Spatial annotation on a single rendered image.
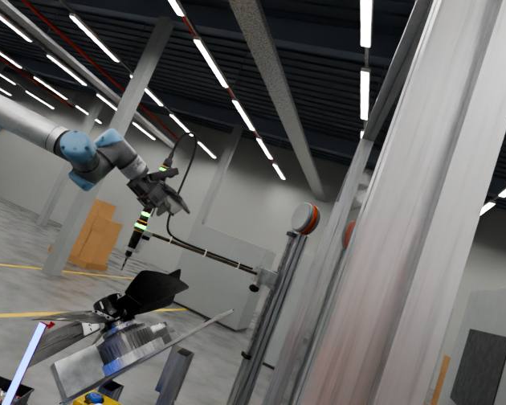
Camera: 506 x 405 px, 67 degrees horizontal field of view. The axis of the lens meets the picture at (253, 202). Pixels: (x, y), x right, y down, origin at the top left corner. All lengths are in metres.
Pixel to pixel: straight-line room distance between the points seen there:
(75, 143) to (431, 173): 0.96
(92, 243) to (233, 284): 3.54
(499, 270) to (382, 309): 13.98
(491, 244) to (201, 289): 9.27
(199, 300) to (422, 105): 8.96
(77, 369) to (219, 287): 7.43
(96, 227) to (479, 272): 11.25
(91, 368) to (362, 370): 1.51
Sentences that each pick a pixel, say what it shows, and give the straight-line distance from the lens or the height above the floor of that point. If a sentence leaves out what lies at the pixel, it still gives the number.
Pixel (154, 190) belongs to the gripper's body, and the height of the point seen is 1.69.
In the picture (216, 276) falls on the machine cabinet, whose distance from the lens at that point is 8.97.
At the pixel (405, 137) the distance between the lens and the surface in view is 0.17.
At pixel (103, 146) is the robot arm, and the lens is 1.21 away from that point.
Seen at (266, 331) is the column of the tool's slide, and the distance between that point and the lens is 1.86.
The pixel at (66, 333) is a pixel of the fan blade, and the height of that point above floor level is 1.05.
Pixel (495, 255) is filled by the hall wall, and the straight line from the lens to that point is 14.17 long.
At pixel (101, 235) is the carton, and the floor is 0.82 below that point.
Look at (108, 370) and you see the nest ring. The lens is 1.63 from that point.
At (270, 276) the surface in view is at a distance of 1.80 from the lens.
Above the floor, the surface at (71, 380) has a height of 0.97.
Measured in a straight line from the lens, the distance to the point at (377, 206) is 0.16.
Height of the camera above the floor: 1.60
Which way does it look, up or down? 8 degrees up
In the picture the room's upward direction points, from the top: 22 degrees clockwise
